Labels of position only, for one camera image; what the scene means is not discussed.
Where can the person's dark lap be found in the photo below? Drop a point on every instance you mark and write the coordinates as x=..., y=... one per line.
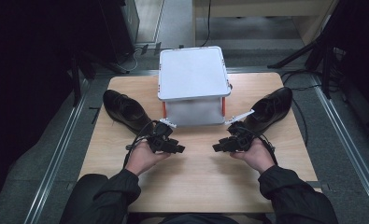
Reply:
x=201, y=219

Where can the person's left hand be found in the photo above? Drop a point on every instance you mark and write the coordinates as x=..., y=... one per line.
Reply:
x=143, y=158

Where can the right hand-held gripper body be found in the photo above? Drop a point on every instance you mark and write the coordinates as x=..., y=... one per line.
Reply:
x=239, y=138

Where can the metal floor rail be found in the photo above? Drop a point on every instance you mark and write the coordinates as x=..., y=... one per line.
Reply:
x=347, y=137
x=56, y=155

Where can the black tripod stand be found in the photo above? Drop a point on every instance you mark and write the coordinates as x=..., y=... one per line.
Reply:
x=319, y=46

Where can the dark cabinet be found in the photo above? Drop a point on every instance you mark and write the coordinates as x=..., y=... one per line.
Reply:
x=116, y=25

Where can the black stand legs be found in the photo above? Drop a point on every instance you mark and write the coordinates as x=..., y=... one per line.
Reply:
x=79, y=74

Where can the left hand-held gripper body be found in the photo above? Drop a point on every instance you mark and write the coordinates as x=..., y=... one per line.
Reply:
x=160, y=137

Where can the black leather shoe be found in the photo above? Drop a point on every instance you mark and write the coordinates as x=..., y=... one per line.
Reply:
x=267, y=110
x=126, y=110

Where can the light wooden cabinet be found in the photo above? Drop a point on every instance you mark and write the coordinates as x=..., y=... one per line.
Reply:
x=253, y=9

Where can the person's right hand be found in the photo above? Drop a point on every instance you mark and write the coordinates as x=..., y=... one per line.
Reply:
x=257, y=157

